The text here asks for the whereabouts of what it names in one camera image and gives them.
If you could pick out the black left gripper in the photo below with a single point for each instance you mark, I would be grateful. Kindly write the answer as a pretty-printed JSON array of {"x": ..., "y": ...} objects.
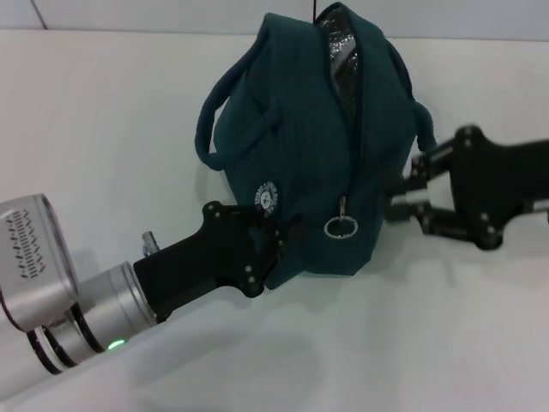
[{"x": 206, "y": 262}]

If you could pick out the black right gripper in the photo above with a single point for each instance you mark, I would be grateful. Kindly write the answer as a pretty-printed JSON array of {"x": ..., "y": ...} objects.
[{"x": 497, "y": 189}]

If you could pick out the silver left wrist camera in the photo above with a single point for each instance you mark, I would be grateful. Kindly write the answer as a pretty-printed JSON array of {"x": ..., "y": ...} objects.
[{"x": 34, "y": 262}]

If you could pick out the dark teal insulated lunch bag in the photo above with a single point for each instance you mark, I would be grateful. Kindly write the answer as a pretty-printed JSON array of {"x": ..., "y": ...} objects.
[{"x": 309, "y": 150}]

